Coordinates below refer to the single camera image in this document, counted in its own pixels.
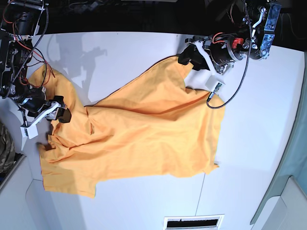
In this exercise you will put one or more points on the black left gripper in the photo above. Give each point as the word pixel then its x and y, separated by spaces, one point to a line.
pixel 224 50

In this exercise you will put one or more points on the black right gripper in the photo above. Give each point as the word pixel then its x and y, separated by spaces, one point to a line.
pixel 34 100

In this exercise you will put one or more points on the orange t-shirt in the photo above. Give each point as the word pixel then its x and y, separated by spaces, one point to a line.
pixel 153 125

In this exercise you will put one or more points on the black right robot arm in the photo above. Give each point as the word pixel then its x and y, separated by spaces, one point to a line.
pixel 20 22

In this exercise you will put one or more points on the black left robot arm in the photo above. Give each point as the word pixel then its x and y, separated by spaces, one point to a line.
pixel 237 28

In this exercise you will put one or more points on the camouflage fabric pile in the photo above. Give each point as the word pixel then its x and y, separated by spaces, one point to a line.
pixel 7 149

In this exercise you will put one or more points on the white floor vent grille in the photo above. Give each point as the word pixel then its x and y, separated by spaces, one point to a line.
pixel 209 222

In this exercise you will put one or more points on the white right cabinet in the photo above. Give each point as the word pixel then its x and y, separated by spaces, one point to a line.
pixel 285 212

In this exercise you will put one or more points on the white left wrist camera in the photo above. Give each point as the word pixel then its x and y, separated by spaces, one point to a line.
pixel 206 79

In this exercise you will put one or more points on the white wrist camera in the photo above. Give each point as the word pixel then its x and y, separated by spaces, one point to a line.
pixel 206 79
pixel 31 129

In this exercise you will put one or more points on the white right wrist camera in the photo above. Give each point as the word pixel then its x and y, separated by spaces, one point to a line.
pixel 31 129

